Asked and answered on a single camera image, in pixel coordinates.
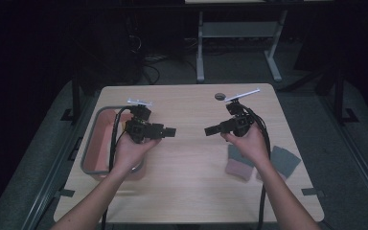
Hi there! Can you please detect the white metal table frame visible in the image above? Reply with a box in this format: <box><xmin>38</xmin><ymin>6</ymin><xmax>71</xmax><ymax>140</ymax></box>
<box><xmin>195</xmin><ymin>9</ymin><xmax>289</xmax><ymax>84</ymax></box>

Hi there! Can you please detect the aluminium floor rail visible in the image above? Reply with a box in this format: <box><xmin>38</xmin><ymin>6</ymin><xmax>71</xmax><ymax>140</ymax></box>
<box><xmin>318</xmin><ymin>95</ymin><xmax>368</xmax><ymax>222</ymax></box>
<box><xmin>20</xmin><ymin>92</ymin><xmax>94</xmax><ymax>230</ymax></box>

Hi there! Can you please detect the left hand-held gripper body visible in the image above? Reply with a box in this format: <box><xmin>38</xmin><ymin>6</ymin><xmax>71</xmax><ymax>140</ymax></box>
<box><xmin>123</xmin><ymin>98</ymin><xmax>166</xmax><ymax>145</ymax></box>

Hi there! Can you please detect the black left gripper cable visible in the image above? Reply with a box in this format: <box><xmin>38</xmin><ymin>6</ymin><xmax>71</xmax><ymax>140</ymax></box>
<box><xmin>100</xmin><ymin>105</ymin><xmax>133</xmax><ymax>230</ymax></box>

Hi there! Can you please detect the person's left hand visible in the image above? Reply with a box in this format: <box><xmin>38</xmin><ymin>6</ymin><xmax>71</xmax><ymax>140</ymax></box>
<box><xmin>112</xmin><ymin>135</ymin><xmax>163</xmax><ymax>175</ymax></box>

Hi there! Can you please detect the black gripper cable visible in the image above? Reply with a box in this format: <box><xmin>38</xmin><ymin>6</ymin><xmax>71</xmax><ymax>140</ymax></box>
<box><xmin>100</xmin><ymin>105</ymin><xmax>133</xmax><ymax>230</ymax></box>
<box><xmin>238</xmin><ymin>102</ymin><xmax>273</xmax><ymax>230</ymax></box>

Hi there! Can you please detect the pink basket grey rim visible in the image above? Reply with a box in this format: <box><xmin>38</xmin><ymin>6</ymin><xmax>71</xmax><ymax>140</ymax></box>
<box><xmin>80</xmin><ymin>105</ymin><xmax>147</xmax><ymax>180</ymax></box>

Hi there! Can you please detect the person's right hand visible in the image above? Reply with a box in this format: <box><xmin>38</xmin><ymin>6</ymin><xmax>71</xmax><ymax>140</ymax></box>
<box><xmin>220</xmin><ymin>122</ymin><xmax>271</xmax><ymax>169</ymax></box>

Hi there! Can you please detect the grey glove pink cuff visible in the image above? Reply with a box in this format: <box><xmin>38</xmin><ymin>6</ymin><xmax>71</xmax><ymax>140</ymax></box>
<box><xmin>224</xmin><ymin>144</ymin><xmax>257</xmax><ymax>182</ymax></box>
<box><xmin>256</xmin><ymin>145</ymin><xmax>302</xmax><ymax>182</ymax></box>

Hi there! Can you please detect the black floor cable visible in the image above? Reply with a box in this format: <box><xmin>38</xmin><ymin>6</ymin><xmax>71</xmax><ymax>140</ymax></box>
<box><xmin>141</xmin><ymin>55</ymin><xmax>161</xmax><ymax>85</ymax></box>

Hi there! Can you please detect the grey tape piece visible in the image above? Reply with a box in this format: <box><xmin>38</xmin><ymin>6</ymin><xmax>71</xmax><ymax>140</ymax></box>
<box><xmin>55</xmin><ymin>188</ymin><xmax>77</xmax><ymax>198</ymax></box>
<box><xmin>300</xmin><ymin>187</ymin><xmax>326</xmax><ymax>196</ymax></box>

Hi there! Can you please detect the black metal stand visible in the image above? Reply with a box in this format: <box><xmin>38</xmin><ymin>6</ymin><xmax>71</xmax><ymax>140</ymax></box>
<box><xmin>60</xmin><ymin>41</ymin><xmax>81</xmax><ymax>123</ymax></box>
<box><xmin>334</xmin><ymin>61</ymin><xmax>359</xmax><ymax>125</ymax></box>

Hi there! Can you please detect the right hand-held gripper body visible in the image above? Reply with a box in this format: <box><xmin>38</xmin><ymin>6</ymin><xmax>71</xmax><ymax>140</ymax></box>
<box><xmin>221</xmin><ymin>88</ymin><xmax>262</xmax><ymax>139</ymax></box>

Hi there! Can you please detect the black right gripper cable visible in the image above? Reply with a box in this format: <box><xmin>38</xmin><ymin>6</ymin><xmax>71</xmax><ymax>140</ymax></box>
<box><xmin>238</xmin><ymin>102</ymin><xmax>273</xmax><ymax>230</ymax></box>

